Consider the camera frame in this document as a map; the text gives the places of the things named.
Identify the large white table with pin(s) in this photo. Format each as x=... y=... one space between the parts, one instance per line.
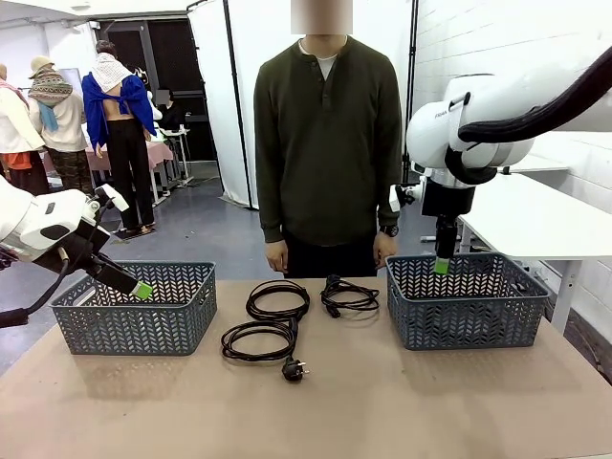
x=550 y=220

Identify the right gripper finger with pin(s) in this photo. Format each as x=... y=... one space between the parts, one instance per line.
x=441 y=248
x=451 y=246

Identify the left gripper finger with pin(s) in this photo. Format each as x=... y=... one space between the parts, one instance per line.
x=124 y=278
x=119 y=285

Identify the table with pink cloth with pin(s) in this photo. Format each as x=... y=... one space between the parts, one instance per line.
x=160 y=153

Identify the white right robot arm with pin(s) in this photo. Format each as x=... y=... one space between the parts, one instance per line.
x=430 y=134

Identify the mannequin with blue cloth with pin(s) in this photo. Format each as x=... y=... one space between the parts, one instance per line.
x=119 y=124

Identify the black wristwatch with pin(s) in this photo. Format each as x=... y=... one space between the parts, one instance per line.
x=389 y=231

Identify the narrow white table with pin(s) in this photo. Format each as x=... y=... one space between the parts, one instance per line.
x=545 y=165

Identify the grey plastic mesh basket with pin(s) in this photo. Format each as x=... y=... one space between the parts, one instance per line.
x=468 y=320
x=143 y=325

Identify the white backdrop screen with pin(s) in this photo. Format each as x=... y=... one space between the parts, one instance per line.
x=244 y=95

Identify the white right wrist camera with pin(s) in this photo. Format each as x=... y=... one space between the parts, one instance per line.
x=397 y=198

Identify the mannequin in white jacket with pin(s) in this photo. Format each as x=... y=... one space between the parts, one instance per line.
x=14 y=129

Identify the person's left hand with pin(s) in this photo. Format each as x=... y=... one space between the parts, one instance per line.
x=386 y=248

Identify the person's blurred head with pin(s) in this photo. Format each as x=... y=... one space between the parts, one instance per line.
x=319 y=14

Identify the white humanoid robot figure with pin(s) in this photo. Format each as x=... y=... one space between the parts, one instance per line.
x=155 y=107

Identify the black trousers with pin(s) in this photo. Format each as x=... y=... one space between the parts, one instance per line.
x=330 y=260

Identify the mannequin with patterned scarf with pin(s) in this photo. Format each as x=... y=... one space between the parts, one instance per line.
x=62 y=124

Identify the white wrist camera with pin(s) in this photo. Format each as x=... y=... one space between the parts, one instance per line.
x=397 y=198
x=115 y=198

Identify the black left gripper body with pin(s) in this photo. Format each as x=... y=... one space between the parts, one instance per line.
x=76 y=248

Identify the black tripod pole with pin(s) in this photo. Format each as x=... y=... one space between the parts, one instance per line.
x=506 y=169

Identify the black backdrop stand pole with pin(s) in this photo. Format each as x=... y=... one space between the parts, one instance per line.
x=237 y=95
x=410 y=95

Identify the person's right forearm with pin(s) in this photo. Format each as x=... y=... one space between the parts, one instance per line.
x=271 y=205

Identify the background person with black hair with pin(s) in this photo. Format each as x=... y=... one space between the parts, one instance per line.
x=169 y=115

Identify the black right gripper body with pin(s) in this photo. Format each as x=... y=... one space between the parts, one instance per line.
x=447 y=201

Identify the person's left forearm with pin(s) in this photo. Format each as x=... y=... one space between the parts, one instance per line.
x=389 y=196

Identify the dark green henley sweater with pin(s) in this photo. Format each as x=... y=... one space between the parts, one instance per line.
x=325 y=153

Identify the person's right hand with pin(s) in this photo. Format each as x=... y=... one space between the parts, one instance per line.
x=277 y=258

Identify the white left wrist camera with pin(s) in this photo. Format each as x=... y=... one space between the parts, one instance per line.
x=115 y=198

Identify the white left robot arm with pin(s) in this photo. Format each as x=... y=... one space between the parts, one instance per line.
x=28 y=220

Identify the small white desk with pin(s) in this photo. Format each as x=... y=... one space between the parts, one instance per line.
x=179 y=133

